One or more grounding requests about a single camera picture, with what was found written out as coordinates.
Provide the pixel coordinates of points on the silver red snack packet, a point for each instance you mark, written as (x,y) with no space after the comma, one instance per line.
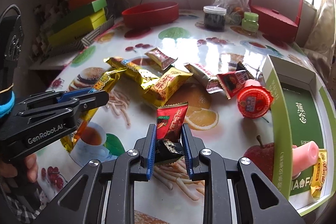
(205,77)

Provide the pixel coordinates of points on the left hand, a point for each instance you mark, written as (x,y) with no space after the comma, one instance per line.
(30,166)

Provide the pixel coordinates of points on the floral curtain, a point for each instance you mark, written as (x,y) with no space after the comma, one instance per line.
(320,45)

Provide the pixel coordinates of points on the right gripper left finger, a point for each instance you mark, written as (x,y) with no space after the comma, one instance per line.
(143,168)

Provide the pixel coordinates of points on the yellow box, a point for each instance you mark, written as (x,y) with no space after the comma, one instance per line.
(77,30)

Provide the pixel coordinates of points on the green cardboard box tray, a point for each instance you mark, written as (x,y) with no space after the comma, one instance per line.
(302,111)

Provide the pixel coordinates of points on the long gold wafer bar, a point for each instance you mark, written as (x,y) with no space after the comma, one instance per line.
(106,82)

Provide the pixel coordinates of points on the red lid jelly cup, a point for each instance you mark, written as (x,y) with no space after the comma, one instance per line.
(254,100)

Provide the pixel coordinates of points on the green cream jar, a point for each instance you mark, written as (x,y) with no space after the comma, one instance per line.
(250,22)

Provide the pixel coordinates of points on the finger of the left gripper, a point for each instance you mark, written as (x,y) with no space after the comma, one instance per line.
(100,99)
(80,94)

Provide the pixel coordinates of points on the dark jar white lid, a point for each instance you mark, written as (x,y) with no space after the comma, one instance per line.
(214,18)

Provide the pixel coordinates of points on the small yellow peanut candy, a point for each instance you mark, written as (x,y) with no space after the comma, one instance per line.
(319,174)

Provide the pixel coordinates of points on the red basket with handle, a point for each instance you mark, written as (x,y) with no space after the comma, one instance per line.
(276,25)

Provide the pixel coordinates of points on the gold blue wafer bar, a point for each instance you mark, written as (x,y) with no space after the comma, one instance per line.
(146,79)

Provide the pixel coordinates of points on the pink jelly cup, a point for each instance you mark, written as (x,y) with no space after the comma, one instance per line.
(304,157)

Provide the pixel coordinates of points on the red oval bowl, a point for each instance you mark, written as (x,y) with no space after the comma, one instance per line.
(152,14)

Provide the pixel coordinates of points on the red dark snack packet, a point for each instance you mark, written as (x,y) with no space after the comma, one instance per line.
(232,82)

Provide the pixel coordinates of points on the yellow peanut crisp packet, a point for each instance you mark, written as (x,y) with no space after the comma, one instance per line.
(166,86)

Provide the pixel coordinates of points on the striped black white box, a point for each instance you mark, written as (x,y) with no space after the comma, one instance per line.
(82,43)

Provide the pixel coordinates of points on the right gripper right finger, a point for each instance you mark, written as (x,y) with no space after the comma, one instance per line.
(192,147)

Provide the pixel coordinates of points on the red black candy packet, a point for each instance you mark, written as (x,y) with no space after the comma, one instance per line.
(168,147)

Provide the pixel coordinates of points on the green box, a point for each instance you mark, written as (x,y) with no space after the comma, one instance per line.
(78,14)

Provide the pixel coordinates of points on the gold red biscuit packet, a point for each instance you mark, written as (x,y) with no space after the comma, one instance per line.
(160,58)

